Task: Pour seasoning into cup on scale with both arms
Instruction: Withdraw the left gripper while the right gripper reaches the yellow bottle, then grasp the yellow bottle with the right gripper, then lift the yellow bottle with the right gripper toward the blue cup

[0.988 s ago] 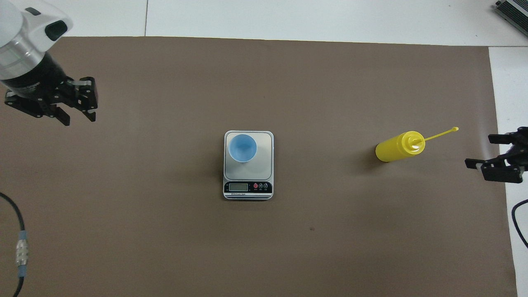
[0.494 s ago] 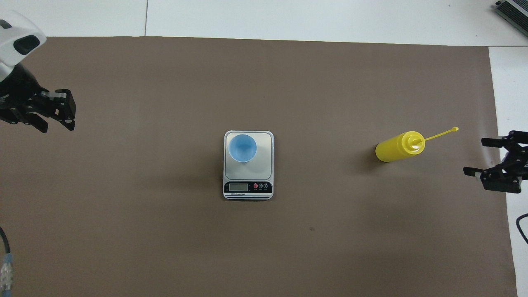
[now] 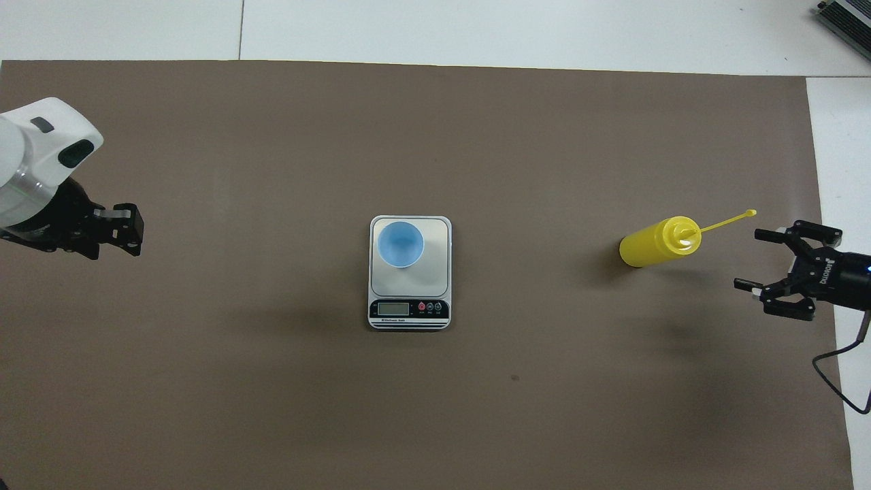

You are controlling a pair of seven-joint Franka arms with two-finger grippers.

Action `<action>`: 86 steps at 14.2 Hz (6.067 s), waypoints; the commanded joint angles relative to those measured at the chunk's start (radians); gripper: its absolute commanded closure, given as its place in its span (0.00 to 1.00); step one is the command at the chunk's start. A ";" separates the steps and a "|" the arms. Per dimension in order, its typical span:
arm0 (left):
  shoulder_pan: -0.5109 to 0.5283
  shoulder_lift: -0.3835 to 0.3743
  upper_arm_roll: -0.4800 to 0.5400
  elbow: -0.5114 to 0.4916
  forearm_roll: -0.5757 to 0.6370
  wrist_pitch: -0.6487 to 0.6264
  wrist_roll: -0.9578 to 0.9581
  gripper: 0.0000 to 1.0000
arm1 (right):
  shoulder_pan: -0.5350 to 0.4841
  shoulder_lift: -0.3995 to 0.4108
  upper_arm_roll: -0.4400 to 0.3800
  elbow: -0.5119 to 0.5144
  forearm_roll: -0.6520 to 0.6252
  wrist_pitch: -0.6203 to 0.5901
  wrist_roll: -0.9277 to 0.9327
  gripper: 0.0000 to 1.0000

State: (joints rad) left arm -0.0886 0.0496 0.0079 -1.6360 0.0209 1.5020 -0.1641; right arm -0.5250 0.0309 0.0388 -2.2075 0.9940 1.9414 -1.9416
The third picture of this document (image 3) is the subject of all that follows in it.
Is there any yellow squeeze bottle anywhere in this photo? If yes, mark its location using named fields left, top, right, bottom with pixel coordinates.
left=619, top=210, right=757, bottom=268

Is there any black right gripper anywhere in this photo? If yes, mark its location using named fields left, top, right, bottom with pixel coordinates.
left=734, top=220, right=871, bottom=322

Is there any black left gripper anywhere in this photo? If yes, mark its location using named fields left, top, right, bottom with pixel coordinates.
left=0, top=178, right=145, bottom=259

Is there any grey metal device box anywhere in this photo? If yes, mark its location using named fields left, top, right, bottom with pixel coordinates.
left=815, top=0, right=871, bottom=48

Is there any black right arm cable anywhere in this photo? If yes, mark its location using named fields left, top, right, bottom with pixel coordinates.
left=812, top=310, right=871, bottom=414

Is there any light blue plastic cup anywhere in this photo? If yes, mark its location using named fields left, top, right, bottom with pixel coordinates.
left=377, top=221, right=425, bottom=269

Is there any silver digital kitchen scale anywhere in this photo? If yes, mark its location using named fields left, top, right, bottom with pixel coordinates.
left=368, top=215, right=453, bottom=331

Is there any brown table mat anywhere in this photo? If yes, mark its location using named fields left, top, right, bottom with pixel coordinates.
left=0, top=60, right=855, bottom=490

